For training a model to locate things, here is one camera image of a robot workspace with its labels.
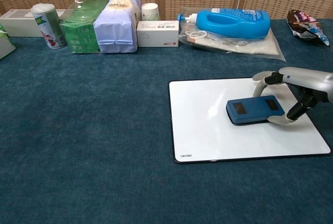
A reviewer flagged green tea bag package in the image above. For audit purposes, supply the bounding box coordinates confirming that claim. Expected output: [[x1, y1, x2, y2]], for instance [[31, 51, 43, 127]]
[[59, 0, 111, 54]]

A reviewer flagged white-lidded printed can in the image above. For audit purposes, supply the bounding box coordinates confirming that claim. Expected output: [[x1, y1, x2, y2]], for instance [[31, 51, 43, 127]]
[[31, 3, 67, 49]]

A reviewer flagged white pill bottle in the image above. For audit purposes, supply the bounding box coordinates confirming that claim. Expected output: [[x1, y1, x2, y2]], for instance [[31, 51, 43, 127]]
[[141, 3, 160, 21]]

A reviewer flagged small white carton box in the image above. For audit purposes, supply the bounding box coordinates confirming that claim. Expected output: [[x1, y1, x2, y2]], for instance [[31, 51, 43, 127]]
[[136, 20, 180, 48]]

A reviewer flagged blue board eraser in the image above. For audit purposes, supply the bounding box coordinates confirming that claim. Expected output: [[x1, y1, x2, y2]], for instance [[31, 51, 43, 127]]
[[225, 95, 286, 126]]

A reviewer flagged white power strip box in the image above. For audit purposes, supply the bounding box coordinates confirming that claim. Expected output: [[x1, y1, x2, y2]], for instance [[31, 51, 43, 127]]
[[0, 9, 68, 38]]

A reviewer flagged brown snack bag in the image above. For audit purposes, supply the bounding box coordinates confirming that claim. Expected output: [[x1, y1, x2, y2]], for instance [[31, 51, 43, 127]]
[[286, 9, 330, 47]]

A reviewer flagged green tissue pack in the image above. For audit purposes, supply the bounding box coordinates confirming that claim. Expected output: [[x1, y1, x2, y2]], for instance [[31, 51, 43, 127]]
[[0, 23, 17, 60]]

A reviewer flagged blue pump detergent bottle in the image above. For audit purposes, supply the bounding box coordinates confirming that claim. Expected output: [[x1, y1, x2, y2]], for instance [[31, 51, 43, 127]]
[[177, 8, 271, 40]]

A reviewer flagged clear zip plastic bag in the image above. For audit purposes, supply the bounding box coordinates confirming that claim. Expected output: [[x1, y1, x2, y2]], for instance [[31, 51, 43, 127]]
[[178, 6, 286, 62]]

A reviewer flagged dark teal table carpet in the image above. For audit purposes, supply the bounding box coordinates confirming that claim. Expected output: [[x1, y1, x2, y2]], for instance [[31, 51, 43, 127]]
[[0, 18, 333, 224]]

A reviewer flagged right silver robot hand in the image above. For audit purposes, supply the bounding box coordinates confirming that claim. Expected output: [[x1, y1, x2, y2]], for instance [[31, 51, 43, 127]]
[[251, 67, 333, 126]]

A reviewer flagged white writing board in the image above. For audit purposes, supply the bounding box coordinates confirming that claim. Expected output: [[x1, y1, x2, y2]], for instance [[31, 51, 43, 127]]
[[168, 77, 331, 165]]

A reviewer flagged lavender paper bag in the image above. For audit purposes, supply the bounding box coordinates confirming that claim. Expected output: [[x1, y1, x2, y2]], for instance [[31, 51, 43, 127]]
[[93, 0, 142, 54]]

